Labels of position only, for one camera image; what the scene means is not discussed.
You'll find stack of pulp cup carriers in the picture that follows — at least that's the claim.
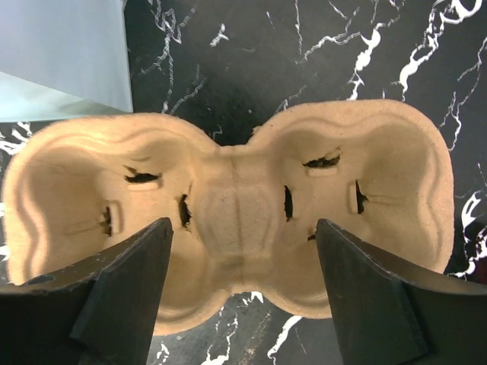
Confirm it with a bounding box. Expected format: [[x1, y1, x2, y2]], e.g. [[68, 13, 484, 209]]
[[2, 100, 454, 335]]

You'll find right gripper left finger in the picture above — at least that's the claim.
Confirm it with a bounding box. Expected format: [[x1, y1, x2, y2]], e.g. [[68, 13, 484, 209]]
[[1, 217, 173, 364]]

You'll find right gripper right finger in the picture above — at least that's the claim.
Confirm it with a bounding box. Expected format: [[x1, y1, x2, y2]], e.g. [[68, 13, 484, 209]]
[[316, 219, 486, 364]]

